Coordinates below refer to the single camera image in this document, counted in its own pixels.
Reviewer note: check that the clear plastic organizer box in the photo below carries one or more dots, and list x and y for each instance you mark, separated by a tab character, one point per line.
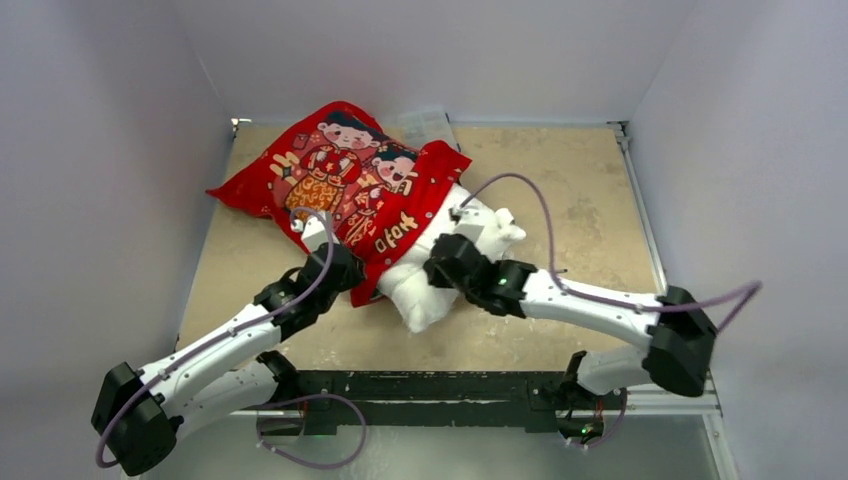
425	125

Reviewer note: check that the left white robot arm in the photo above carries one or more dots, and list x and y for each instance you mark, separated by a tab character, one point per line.
141	414

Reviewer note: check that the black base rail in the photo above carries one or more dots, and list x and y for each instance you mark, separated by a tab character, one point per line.
535	401

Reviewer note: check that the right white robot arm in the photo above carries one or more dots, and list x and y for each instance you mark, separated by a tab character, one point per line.
668	339

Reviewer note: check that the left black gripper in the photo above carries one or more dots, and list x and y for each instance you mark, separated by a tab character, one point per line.
354	273

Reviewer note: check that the white pillow insert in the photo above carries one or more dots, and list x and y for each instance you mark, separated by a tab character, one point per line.
405	283

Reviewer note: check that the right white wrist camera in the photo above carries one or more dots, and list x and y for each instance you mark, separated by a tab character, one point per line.
468	222

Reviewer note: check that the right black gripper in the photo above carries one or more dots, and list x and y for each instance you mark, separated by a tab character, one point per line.
439	259

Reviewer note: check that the red printed pillowcase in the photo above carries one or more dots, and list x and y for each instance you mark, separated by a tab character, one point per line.
380	193

